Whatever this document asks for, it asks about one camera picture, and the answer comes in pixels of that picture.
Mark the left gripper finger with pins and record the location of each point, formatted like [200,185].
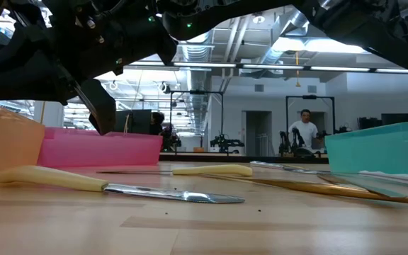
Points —
[101,106]

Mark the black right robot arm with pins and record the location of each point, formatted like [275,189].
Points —
[367,28]

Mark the black background robot arm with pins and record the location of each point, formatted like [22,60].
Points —
[283,141]
[225,143]

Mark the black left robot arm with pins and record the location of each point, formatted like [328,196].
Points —
[12,71]

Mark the black monitor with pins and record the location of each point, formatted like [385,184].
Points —
[136,122]

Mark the pink plastic tray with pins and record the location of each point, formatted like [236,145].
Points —
[97,152]

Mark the white structural column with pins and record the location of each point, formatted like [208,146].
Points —
[53,115]

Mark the person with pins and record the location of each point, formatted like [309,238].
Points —
[157,124]
[306,131]

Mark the orange plastic tray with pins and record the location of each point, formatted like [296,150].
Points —
[5,141]

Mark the small orange box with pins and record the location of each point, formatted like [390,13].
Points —
[198,149]

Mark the long ceiling light bar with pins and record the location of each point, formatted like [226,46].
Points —
[278,66]

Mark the small dark monitor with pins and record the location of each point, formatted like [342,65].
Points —
[368,124]

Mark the teal plastic tray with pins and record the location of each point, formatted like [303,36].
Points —
[381,152]

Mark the wide dark monitor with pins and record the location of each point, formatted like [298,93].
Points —
[399,119]

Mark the silver ribbed ventilation duct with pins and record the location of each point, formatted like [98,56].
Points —
[197,106]

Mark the black gantry frame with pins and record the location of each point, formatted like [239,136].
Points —
[310,96]
[197,92]

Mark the square wall vent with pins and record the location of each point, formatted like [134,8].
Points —
[312,89]
[259,88]

